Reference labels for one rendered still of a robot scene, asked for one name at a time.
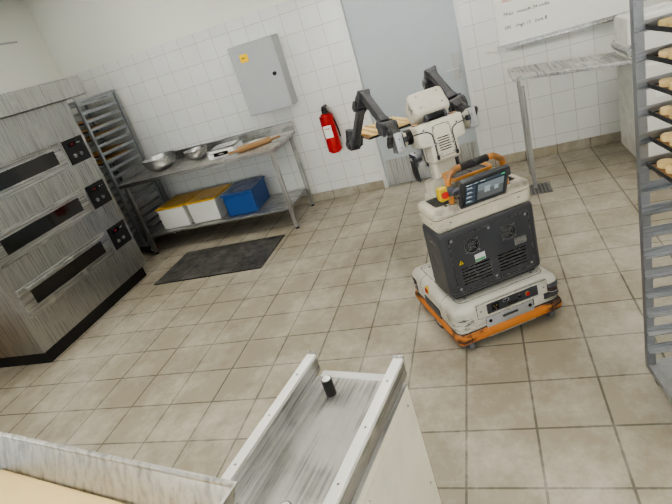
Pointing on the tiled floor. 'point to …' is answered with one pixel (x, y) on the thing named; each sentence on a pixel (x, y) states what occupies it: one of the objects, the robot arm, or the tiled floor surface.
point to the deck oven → (55, 228)
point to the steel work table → (222, 164)
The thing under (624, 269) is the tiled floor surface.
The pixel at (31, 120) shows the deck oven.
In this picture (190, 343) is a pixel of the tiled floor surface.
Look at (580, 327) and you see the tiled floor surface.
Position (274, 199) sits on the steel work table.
